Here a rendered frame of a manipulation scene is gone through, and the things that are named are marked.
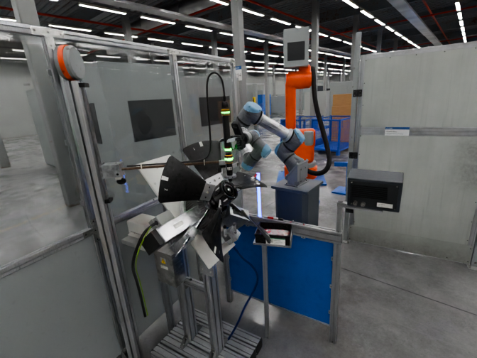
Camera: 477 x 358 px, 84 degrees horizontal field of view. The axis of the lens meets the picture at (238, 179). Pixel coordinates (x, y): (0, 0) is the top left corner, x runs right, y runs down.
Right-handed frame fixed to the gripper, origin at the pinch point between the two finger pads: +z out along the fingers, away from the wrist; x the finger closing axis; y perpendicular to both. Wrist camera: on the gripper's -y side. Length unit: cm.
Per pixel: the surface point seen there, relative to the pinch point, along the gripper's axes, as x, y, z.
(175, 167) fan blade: 10.3, 9.1, 27.1
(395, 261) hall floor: -88, 145, -164
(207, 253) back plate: 3, 58, 18
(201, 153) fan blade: 16.4, 8.3, -0.8
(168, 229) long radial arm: 8, 36, 39
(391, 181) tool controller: -78, 24, -32
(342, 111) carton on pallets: 82, 28, -808
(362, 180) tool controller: -65, 24, -32
